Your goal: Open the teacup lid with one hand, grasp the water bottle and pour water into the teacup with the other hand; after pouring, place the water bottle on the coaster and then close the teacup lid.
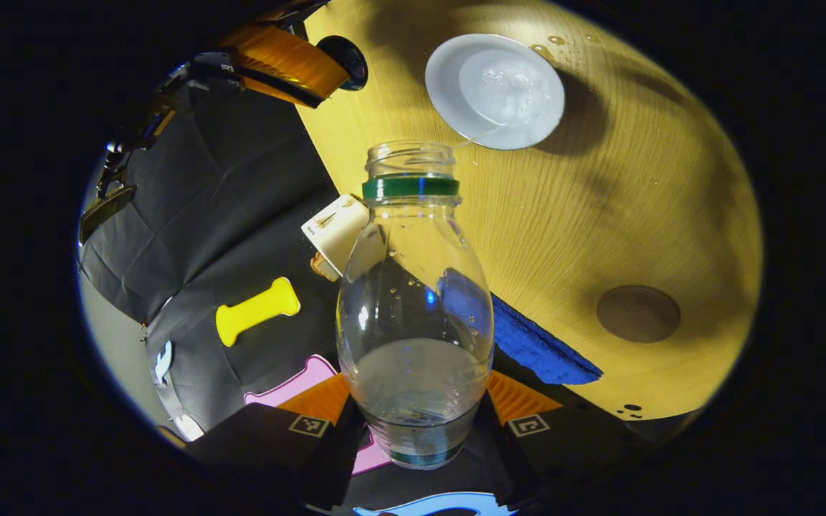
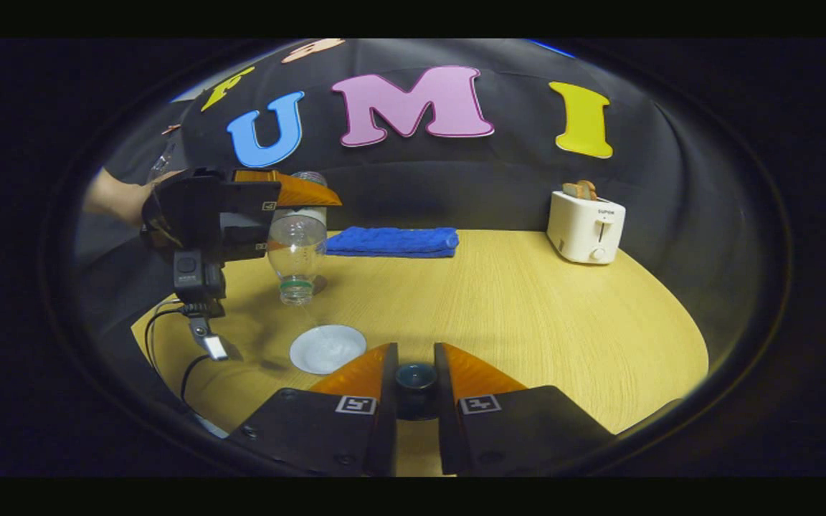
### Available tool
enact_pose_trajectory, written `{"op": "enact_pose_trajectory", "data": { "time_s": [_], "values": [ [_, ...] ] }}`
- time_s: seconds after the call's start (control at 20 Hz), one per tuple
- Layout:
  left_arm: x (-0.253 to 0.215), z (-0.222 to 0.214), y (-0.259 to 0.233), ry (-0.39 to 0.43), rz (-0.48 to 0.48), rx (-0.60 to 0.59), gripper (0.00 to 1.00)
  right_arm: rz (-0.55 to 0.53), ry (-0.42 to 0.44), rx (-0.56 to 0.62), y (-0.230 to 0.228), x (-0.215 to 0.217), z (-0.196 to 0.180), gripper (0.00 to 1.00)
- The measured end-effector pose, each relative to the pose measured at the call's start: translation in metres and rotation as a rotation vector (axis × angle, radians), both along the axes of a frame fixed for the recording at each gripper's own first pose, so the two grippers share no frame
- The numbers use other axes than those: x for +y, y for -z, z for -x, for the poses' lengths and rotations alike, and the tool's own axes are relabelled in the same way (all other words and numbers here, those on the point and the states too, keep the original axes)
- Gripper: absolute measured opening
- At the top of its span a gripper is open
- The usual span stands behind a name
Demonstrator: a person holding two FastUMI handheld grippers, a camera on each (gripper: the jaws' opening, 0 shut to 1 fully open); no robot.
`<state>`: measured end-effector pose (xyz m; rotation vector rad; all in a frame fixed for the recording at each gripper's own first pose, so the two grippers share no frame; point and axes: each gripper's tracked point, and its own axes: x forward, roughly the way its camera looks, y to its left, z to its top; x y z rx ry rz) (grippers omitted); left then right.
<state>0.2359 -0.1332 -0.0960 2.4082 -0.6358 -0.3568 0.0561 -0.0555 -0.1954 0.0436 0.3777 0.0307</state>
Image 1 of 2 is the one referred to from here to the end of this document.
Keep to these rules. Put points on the dark blue teacup lid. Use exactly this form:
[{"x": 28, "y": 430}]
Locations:
[{"x": 350, "y": 61}]

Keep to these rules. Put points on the white teacup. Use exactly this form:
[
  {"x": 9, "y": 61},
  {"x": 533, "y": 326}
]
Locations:
[{"x": 495, "y": 89}]

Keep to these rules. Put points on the clear plastic water bottle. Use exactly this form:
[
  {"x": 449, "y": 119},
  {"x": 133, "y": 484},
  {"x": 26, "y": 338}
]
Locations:
[{"x": 413, "y": 301}]

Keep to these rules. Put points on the white toaster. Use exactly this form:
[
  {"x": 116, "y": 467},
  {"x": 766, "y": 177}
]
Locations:
[{"x": 334, "y": 229}]

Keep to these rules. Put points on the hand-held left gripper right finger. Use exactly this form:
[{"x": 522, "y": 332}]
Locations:
[{"x": 506, "y": 459}]

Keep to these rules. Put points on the black backdrop cloth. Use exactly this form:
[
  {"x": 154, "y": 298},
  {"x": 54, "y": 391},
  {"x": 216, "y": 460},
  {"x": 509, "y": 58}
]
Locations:
[{"x": 241, "y": 179}]

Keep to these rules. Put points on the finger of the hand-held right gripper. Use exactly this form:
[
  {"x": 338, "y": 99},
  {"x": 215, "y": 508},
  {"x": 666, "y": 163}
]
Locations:
[
  {"x": 291, "y": 13},
  {"x": 284, "y": 61}
]

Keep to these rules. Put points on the toast slice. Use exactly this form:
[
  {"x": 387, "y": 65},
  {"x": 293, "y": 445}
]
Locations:
[{"x": 321, "y": 269}]

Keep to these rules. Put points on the round brown coaster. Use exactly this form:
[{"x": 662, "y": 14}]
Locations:
[{"x": 637, "y": 314}]

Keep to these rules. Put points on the blue folded towel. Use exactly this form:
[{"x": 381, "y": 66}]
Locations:
[{"x": 535, "y": 344}]

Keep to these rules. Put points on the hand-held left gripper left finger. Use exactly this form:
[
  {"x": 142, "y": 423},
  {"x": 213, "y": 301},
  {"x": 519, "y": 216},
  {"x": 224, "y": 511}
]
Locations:
[{"x": 327, "y": 459}]

